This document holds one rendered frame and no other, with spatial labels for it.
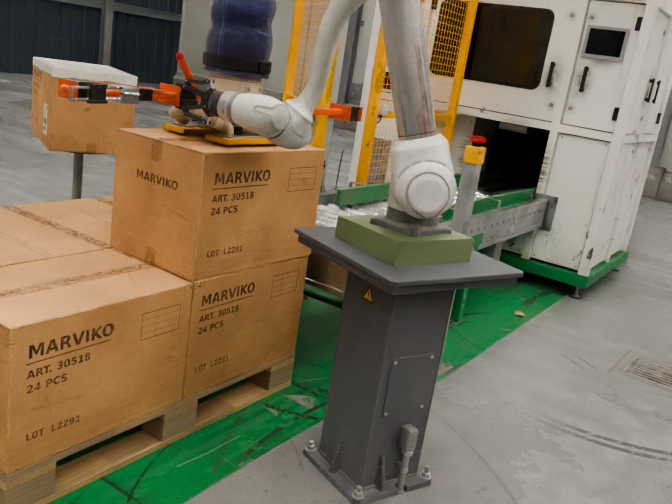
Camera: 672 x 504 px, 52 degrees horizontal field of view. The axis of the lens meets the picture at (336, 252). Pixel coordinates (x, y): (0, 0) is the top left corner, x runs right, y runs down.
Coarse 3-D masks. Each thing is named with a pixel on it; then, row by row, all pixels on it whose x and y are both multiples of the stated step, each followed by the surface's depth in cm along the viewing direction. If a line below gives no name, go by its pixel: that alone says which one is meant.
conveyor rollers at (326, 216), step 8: (376, 200) 381; (384, 200) 387; (320, 208) 346; (328, 208) 344; (336, 208) 351; (344, 208) 350; (352, 208) 357; (360, 208) 355; (368, 208) 362; (376, 208) 361; (384, 208) 367; (320, 216) 325; (328, 216) 332; (336, 216) 331; (320, 224) 314; (328, 224) 312
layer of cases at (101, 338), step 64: (0, 256) 209; (64, 256) 218; (128, 256) 228; (0, 320) 167; (64, 320) 176; (128, 320) 194; (192, 320) 217; (256, 320) 245; (0, 384) 170; (64, 384) 182; (128, 384) 201; (192, 384) 225; (0, 448) 174; (64, 448) 188
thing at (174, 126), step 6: (192, 120) 234; (168, 126) 229; (174, 126) 228; (180, 126) 228; (186, 126) 228; (192, 126) 230; (180, 132) 227; (186, 132) 227; (192, 132) 229; (198, 132) 231; (204, 132) 233; (210, 132) 236; (216, 132) 238
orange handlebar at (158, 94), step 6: (60, 90) 181; (66, 90) 179; (108, 90) 188; (114, 90) 190; (156, 90) 202; (162, 90) 204; (108, 96) 189; (114, 96) 191; (156, 96) 202; (162, 96) 204; (168, 96) 206; (174, 96) 208; (198, 96) 216; (318, 108) 230; (324, 108) 234; (330, 108) 238; (312, 114) 228; (318, 114) 231; (324, 114) 233; (330, 114) 236; (336, 114) 239
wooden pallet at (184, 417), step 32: (224, 384) 239; (256, 384) 267; (288, 384) 274; (160, 416) 219; (192, 416) 230; (224, 416) 245; (128, 448) 214; (0, 480) 176; (32, 480) 182; (64, 480) 195
